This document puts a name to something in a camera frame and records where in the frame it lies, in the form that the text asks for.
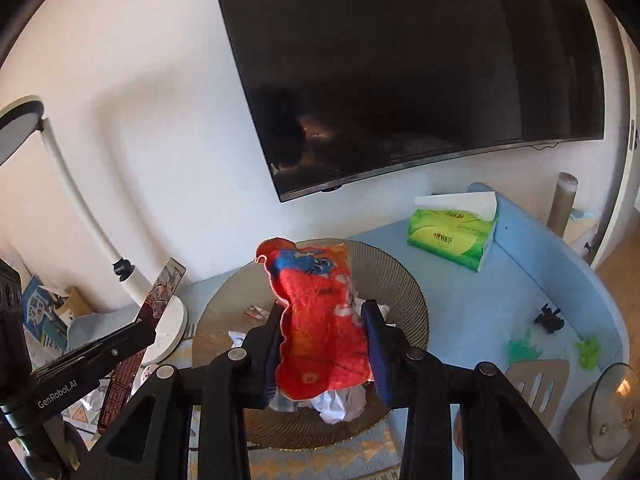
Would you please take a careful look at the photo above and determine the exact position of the wooden spatula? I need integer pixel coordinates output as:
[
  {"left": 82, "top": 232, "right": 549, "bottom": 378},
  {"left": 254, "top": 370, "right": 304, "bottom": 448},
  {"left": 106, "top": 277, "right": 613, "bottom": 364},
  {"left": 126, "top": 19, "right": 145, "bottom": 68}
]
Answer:
[{"left": 505, "top": 360, "right": 571, "bottom": 428}]

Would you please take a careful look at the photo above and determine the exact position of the red snack packet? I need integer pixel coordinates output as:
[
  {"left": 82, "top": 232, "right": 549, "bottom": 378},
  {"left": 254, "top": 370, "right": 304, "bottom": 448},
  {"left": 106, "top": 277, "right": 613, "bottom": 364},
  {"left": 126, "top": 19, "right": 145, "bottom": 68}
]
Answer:
[{"left": 256, "top": 236, "right": 373, "bottom": 402}]

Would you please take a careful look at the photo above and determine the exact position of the green tissue pack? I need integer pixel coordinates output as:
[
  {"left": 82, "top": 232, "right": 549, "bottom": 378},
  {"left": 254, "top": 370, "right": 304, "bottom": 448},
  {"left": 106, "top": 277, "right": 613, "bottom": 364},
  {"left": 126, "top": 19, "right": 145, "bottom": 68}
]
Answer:
[{"left": 406, "top": 191, "right": 499, "bottom": 273}]

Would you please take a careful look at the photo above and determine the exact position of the large paper ball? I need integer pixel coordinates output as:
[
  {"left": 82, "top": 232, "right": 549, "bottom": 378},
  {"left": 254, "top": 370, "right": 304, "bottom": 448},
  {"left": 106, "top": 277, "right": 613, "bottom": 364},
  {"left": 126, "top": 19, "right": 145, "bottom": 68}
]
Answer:
[{"left": 310, "top": 385, "right": 370, "bottom": 425}]

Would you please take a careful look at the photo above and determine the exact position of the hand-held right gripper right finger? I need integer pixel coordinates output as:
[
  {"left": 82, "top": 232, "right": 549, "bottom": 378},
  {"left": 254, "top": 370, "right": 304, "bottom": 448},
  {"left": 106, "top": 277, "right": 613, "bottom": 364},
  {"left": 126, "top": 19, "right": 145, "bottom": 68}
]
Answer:
[{"left": 360, "top": 299, "right": 581, "bottom": 480}]

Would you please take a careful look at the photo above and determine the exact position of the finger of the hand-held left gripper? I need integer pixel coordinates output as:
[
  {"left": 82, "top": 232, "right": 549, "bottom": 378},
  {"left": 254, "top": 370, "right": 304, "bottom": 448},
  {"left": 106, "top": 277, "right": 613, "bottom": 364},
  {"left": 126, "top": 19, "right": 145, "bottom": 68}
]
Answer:
[
  {"left": 75, "top": 340, "right": 152, "bottom": 387},
  {"left": 34, "top": 318, "right": 157, "bottom": 379}
]

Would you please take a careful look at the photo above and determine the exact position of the light green toy figure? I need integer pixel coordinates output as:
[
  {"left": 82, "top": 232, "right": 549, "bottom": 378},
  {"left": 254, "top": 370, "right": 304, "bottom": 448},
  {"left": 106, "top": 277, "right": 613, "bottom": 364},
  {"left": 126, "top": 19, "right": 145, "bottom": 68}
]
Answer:
[{"left": 574, "top": 337, "right": 603, "bottom": 371}]

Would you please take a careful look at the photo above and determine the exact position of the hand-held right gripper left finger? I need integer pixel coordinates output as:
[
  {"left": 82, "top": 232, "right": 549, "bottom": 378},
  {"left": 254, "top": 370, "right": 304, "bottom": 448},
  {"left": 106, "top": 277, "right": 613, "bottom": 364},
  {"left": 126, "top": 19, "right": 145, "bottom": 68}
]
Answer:
[{"left": 80, "top": 301, "right": 286, "bottom": 480}]

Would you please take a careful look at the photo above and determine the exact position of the black television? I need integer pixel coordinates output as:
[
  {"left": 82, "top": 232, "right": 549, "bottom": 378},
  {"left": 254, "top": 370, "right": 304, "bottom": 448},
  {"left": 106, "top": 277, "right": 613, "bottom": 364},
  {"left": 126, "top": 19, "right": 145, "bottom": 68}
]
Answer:
[{"left": 209, "top": 0, "right": 606, "bottom": 203}]

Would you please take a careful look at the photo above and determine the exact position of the cardboard pen holder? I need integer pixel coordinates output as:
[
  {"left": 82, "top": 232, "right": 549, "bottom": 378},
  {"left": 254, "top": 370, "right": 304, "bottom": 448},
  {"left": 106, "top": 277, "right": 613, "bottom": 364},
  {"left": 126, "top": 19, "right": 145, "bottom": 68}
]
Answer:
[{"left": 54, "top": 285, "right": 95, "bottom": 328}]

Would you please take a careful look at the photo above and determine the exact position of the long reddish-brown box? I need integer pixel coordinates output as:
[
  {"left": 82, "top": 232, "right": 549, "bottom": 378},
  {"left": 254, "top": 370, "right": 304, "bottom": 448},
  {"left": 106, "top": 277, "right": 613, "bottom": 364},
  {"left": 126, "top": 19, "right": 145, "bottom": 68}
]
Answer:
[{"left": 96, "top": 257, "right": 187, "bottom": 435}]

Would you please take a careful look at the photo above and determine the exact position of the cardboard tube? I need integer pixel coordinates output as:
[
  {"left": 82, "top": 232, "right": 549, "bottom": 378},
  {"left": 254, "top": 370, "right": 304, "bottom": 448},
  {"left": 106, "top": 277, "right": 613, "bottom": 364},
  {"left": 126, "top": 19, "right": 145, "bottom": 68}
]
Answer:
[{"left": 545, "top": 172, "right": 579, "bottom": 241}]

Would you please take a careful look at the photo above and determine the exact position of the amber glass bowl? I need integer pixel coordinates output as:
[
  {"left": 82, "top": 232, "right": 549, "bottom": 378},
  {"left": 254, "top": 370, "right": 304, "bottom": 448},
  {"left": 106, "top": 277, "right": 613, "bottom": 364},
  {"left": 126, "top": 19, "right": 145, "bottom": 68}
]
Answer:
[{"left": 191, "top": 239, "right": 430, "bottom": 450}]

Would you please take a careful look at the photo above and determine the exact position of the white desk lamp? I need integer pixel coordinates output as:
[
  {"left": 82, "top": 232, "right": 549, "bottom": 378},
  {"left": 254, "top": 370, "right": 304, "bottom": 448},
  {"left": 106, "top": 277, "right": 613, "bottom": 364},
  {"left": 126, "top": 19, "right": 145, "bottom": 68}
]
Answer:
[{"left": 0, "top": 95, "right": 188, "bottom": 366}]

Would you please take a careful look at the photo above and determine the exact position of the glass pot lid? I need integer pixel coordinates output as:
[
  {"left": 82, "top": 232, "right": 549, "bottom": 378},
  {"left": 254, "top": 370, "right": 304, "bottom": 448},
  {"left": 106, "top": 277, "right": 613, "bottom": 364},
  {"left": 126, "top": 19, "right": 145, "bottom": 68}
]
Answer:
[{"left": 587, "top": 362, "right": 632, "bottom": 461}]

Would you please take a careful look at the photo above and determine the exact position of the blue book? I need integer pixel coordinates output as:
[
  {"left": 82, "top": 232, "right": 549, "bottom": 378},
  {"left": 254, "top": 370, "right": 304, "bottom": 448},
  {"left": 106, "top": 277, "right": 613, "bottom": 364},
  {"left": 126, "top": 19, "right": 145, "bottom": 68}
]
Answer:
[{"left": 22, "top": 275, "right": 68, "bottom": 352}]

